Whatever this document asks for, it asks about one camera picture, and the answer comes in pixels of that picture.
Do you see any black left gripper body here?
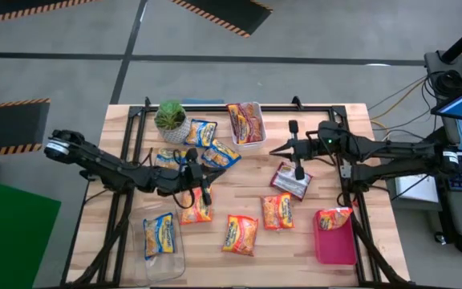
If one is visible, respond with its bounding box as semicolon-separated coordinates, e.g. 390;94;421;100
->
156;147;213;207

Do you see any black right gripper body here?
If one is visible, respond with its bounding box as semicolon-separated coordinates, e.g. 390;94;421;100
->
288;119;324;182

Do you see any blue Maruchan ramen pack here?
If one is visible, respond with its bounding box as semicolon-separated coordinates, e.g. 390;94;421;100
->
142;212;176;260
154;147;188;172
184;119;218;149
201;138;242;169

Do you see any red Maruchan ramen pack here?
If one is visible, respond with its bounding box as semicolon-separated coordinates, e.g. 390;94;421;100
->
226;103;252;145
269;161;313;201
241;102;265;144

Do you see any orange Maruchan ramen pack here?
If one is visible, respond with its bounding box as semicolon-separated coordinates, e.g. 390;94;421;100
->
260;192;295;230
221;214;259;257
316;206;354;232
179;185;214;225

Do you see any white plastic bin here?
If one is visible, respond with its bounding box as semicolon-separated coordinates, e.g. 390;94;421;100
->
225;101;268;152

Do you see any green plant in patterned pot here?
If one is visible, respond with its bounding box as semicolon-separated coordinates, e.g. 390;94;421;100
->
153;100;192;145

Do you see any blue tape strip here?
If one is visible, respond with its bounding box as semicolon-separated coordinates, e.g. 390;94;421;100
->
180;98;226;105

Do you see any clear plastic bin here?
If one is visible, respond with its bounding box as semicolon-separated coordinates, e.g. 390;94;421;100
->
128;207;187;283

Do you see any pink plastic bin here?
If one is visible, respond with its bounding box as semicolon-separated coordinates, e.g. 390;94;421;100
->
313;207;359;266

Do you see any white paper sheet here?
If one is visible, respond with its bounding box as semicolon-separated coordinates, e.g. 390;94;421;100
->
393;174;440;204

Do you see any black hazard-striped floor mat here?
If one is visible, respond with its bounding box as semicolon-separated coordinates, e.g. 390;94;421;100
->
0;0;103;27
168;0;274;39
0;98;51;157

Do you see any green board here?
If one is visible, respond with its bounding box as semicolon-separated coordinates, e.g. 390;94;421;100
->
0;174;63;289

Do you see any black aluminium table frame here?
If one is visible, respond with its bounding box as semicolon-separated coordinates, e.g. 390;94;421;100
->
64;95;408;288

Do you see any black coiled cable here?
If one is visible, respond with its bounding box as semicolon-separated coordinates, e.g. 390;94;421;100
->
433;70;462;97

